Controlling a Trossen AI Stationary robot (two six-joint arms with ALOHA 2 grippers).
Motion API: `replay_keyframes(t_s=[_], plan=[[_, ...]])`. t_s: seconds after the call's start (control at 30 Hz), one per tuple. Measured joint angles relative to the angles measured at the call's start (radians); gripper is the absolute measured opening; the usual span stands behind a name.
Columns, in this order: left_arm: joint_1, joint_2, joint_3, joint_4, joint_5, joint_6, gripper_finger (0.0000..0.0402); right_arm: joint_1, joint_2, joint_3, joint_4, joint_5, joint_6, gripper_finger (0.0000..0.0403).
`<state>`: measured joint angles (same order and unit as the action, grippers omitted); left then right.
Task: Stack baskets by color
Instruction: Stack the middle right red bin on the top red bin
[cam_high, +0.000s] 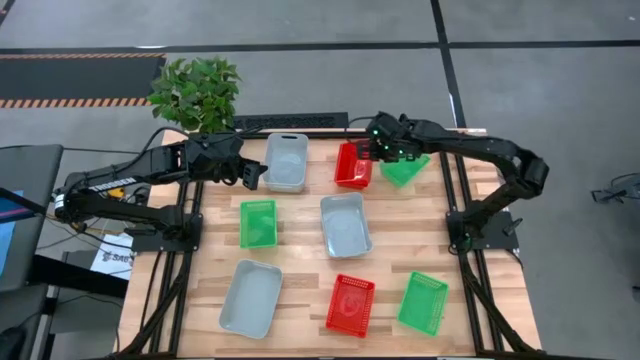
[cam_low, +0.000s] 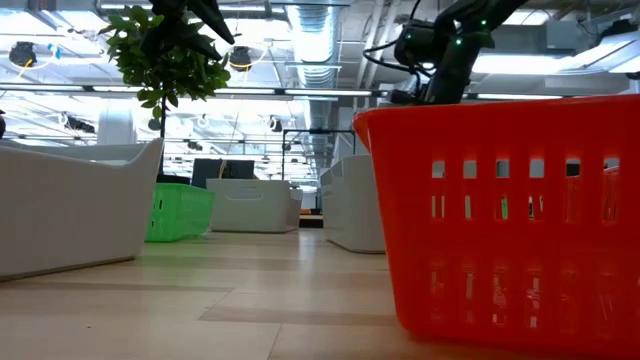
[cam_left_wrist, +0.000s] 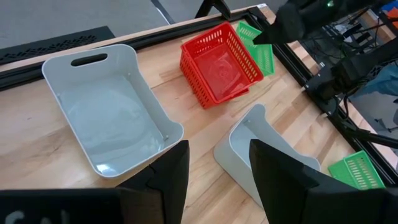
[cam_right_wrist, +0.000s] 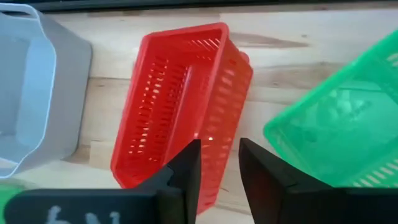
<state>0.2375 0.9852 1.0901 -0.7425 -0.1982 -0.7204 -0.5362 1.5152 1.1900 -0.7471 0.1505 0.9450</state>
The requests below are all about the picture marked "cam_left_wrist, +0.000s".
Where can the orange and blue object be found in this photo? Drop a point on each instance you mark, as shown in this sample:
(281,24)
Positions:
(392,14)

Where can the red plastic slotted basket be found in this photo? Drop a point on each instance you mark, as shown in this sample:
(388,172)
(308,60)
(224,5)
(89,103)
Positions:
(217,68)

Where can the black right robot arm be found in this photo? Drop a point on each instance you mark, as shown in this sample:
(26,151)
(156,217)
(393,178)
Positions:
(351,71)

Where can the black tripod leg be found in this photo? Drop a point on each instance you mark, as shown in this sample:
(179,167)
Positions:
(222,7)

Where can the blue cloth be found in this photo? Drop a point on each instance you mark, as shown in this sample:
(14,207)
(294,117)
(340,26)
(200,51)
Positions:
(384,82)

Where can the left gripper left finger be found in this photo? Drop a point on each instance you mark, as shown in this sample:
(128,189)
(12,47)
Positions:
(161,186)

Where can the black stand bar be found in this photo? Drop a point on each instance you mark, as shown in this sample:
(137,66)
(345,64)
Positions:
(373,137)

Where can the grey plastic storage bin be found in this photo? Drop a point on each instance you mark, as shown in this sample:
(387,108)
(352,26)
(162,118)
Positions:
(239,143)
(109,115)

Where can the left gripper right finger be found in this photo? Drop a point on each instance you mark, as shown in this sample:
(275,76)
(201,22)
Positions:
(295,193)

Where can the green plastic slotted basket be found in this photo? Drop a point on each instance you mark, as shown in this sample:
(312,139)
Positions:
(264,56)
(354,171)

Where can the black perforated metal panel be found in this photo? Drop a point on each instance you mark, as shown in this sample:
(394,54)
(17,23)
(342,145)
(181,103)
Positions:
(46,46)

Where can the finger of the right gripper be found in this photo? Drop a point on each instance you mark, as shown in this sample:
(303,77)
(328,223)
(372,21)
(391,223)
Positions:
(286,28)

